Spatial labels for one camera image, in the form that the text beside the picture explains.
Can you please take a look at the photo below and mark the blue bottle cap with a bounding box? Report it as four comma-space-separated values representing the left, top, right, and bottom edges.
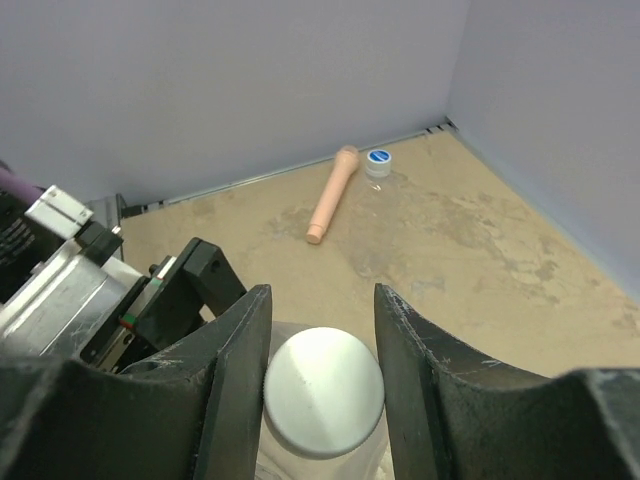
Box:
365, 149, 392, 178

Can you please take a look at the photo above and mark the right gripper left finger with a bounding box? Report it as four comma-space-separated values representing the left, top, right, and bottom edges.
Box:
1, 285, 272, 479

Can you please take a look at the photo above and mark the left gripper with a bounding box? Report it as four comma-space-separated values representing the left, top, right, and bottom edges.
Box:
79, 238, 247, 373

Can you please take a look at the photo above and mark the white bottle cap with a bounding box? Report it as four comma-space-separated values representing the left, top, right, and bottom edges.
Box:
263, 327, 385, 459

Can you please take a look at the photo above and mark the small clear plastic bottle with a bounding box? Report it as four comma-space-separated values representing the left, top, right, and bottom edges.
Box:
342, 151, 405, 284

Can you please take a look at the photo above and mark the peach wooden handle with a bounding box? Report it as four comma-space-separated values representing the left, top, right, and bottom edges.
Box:
306, 145, 359, 245

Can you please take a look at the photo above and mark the large clear plastic bottle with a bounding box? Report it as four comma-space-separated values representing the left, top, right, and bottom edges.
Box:
255, 322, 392, 479

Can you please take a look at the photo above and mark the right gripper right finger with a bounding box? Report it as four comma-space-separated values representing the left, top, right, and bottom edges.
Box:
374, 284, 639, 479

